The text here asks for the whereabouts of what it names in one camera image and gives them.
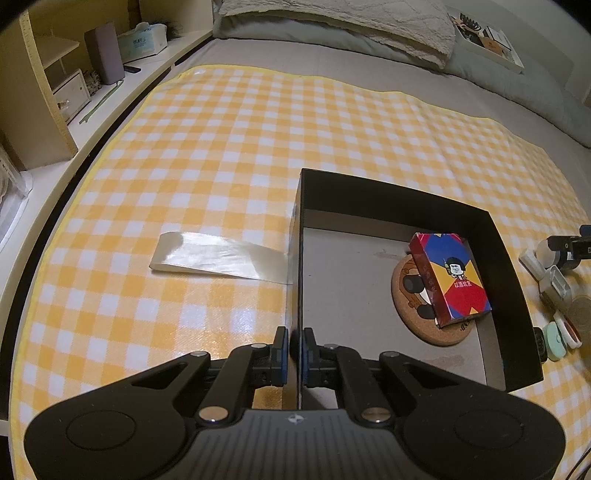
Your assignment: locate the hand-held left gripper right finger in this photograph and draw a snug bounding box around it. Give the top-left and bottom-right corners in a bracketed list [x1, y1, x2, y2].
[301, 327, 463, 426]

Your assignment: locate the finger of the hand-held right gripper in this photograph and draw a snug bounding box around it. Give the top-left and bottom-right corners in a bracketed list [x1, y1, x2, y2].
[547, 224, 591, 260]

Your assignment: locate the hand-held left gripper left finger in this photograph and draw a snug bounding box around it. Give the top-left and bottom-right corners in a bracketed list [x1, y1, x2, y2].
[130, 326, 293, 425]

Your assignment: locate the dark blue bottle silver cap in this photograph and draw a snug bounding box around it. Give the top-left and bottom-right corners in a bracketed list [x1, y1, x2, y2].
[537, 241, 583, 275]

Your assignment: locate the red and white round case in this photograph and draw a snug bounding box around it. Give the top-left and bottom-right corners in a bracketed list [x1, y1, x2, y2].
[551, 311, 583, 348]

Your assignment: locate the colourful cartoon card box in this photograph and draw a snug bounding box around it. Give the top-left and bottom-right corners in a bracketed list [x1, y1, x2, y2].
[409, 232, 493, 329]

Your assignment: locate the round cork coaster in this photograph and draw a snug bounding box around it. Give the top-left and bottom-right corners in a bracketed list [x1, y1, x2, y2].
[392, 255, 484, 346]

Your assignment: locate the black cardboard box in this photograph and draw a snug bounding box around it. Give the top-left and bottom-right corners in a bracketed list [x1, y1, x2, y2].
[288, 167, 542, 409]

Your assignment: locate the open grey white case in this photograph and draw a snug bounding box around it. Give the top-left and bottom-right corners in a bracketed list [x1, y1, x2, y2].
[537, 265, 574, 306]

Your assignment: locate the small white rectangular case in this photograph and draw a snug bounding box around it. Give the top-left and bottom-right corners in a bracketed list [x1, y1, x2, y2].
[519, 249, 548, 280]

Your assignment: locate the round grey disc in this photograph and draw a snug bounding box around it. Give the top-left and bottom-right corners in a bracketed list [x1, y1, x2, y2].
[567, 297, 591, 329]

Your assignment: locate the mint green round case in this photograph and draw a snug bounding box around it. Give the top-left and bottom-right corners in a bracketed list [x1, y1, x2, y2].
[542, 322, 570, 361]

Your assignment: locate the clear tape strip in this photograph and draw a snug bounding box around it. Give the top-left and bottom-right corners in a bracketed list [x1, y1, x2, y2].
[148, 231, 291, 285]

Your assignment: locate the blue-grey duvet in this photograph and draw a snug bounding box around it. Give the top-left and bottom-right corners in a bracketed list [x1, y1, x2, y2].
[444, 44, 591, 149]

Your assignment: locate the yellow white checked mat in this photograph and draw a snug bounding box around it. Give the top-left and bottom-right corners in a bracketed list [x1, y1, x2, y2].
[8, 65, 591, 480]

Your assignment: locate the white tray of small things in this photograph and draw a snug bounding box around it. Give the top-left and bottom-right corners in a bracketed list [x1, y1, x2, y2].
[449, 11, 527, 75]

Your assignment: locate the grey textured pillow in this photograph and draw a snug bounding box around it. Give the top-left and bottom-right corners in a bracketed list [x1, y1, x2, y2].
[213, 0, 458, 71]

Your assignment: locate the green flat strip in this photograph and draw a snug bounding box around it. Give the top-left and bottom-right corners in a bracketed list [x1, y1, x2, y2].
[78, 81, 123, 125]

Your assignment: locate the clear plastic storage bin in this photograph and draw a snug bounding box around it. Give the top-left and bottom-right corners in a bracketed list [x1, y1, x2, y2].
[0, 138, 34, 245]

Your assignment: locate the small white drawer box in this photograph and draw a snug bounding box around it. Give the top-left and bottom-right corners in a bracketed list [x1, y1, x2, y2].
[50, 69, 91, 125]

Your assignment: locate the pale green tissue box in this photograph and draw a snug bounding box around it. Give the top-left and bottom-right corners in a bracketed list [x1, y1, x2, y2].
[116, 23, 170, 64]

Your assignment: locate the wooden bedside shelf unit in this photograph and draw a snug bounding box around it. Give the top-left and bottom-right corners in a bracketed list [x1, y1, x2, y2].
[0, 0, 214, 439]

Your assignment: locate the purple rectangular box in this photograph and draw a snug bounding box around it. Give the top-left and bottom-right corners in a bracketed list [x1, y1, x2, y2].
[84, 24, 124, 86]

